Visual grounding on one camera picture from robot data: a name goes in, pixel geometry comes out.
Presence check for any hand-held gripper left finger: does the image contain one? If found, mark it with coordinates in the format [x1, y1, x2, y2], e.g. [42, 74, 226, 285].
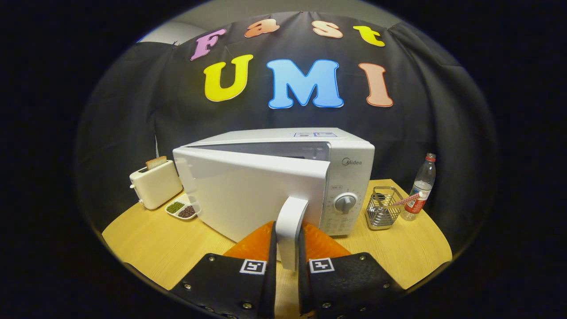
[168, 221, 277, 319]

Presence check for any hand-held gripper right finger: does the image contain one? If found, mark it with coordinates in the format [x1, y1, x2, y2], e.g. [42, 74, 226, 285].
[298, 222, 406, 319]

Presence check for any white toaster oven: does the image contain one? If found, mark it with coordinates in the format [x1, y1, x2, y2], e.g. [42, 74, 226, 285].
[172, 128, 376, 272]

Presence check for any cream toaster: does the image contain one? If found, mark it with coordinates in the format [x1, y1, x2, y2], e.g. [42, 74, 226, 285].
[129, 159, 183, 210]

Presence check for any divided dish with beans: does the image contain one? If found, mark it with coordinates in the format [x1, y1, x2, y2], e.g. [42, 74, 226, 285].
[165, 194, 201, 221]

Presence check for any red checkered straw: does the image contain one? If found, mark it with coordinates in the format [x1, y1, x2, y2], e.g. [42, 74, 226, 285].
[390, 192, 421, 208]

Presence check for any clear plastic bottle red label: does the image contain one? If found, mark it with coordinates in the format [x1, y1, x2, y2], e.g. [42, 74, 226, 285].
[401, 153, 437, 221]

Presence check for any black backdrop cloth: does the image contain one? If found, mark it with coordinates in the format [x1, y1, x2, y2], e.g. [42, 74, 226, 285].
[75, 11, 499, 249]

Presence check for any metal wire basket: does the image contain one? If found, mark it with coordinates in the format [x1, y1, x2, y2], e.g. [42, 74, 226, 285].
[365, 186, 404, 231]

